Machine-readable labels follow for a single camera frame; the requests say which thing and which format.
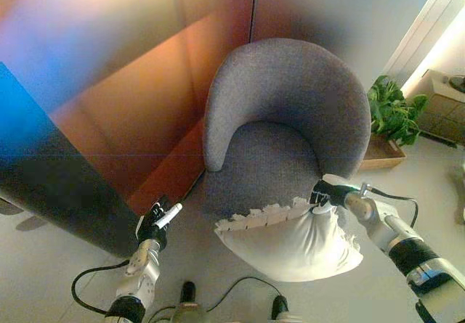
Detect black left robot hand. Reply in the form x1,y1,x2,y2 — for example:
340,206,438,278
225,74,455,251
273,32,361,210
137,200,184,246

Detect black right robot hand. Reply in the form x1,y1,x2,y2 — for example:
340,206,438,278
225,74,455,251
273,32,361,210
310,179,351,214

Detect white fringed pillow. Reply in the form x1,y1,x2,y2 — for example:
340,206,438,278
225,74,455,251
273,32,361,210
213,196,365,284

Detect light wooden tray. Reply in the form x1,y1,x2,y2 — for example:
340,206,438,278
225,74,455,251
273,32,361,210
357,134,408,172

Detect left robot leg black foot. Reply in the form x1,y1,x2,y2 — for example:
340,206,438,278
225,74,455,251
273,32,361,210
170,281,199,323

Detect robot leg black foot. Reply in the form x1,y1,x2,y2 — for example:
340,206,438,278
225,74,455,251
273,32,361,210
170,281,199,323
271,295,302,323

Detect green potted plant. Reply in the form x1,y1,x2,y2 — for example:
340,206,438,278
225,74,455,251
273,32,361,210
366,75,430,148

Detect grey round armchair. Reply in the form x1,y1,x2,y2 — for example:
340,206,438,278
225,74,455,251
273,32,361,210
201,38,373,229

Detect dark cabinet side panel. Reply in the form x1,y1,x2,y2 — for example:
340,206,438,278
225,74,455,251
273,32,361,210
0,61,147,259

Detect right robot leg black foot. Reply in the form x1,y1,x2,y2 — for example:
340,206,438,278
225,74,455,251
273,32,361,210
271,295,302,323

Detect brown wooden wardrobe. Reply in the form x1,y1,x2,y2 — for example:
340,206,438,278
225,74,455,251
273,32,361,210
0,0,259,216

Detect beige low side cabinet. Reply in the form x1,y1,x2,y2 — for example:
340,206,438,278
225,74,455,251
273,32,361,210
416,68,465,147

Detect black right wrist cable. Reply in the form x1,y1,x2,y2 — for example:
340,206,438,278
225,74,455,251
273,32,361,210
365,184,419,229

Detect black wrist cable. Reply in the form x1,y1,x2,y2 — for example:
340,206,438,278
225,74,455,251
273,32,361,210
70,260,131,316
365,184,419,229

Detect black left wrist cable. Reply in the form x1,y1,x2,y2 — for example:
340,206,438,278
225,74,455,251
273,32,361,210
70,260,131,316

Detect thin black floor cable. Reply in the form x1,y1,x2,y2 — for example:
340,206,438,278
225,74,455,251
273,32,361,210
147,277,281,323

